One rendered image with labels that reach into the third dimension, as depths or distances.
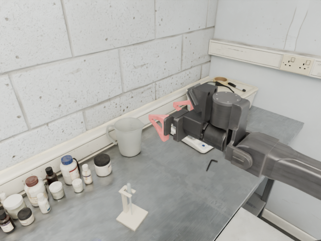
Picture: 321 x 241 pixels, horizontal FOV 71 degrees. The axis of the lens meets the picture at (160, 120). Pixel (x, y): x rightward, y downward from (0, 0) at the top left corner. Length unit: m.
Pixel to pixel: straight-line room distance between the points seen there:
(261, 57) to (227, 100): 1.02
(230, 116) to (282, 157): 0.12
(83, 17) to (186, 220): 0.82
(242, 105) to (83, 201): 0.69
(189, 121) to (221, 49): 1.10
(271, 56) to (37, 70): 1.17
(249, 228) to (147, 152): 0.53
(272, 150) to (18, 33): 0.79
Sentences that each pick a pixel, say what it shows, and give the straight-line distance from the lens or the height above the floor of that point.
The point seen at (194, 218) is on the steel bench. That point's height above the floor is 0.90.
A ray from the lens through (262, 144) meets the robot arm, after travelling 0.48.
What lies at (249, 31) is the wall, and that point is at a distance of 1.53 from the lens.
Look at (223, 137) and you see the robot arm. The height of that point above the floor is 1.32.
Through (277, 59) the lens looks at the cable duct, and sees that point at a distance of 1.44.
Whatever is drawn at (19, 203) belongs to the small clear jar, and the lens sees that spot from 0.94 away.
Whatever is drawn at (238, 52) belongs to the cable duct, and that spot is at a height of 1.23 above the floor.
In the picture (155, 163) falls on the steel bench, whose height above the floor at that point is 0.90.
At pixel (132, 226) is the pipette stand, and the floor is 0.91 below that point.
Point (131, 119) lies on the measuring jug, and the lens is 1.09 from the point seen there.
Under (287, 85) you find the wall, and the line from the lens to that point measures 1.51.
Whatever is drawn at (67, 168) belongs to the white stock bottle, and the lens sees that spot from 0.96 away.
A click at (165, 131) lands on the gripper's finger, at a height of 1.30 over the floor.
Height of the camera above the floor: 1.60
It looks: 32 degrees down
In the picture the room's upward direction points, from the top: straight up
